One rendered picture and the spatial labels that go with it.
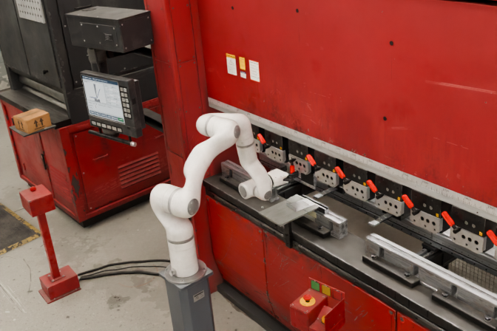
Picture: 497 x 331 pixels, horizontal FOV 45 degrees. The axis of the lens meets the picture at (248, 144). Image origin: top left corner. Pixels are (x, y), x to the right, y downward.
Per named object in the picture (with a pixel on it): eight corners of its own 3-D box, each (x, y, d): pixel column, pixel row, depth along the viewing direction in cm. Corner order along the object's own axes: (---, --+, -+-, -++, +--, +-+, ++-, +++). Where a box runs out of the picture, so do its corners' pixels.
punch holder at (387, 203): (374, 206, 277) (375, 174, 270) (387, 199, 281) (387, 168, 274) (400, 218, 265) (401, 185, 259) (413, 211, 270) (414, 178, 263)
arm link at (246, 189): (269, 179, 300) (257, 172, 307) (248, 188, 293) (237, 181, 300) (270, 193, 304) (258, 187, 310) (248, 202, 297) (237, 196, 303)
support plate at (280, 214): (258, 213, 316) (258, 212, 315) (296, 196, 330) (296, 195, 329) (280, 227, 302) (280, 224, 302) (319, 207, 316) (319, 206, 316)
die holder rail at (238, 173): (222, 176, 387) (220, 162, 383) (229, 173, 390) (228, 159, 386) (271, 202, 349) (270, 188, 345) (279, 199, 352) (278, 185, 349)
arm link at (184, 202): (166, 216, 262) (194, 226, 253) (152, 203, 253) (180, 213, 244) (221, 124, 280) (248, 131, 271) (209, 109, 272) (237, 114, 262)
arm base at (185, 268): (180, 290, 259) (174, 254, 252) (156, 272, 273) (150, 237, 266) (215, 270, 270) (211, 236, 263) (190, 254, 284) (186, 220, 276)
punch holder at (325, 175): (314, 179, 307) (313, 149, 300) (327, 173, 311) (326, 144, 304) (336, 188, 295) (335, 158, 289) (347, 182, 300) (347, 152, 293)
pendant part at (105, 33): (89, 142, 397) (63, 13, 364) (117, 129, 415) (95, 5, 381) (140, 157, 367) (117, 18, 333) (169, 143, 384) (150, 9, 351)
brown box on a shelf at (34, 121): (9, 128, 470) (5, 113, 465) (41, 118, 485) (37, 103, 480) (24, 137, 449) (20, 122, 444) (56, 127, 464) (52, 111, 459)
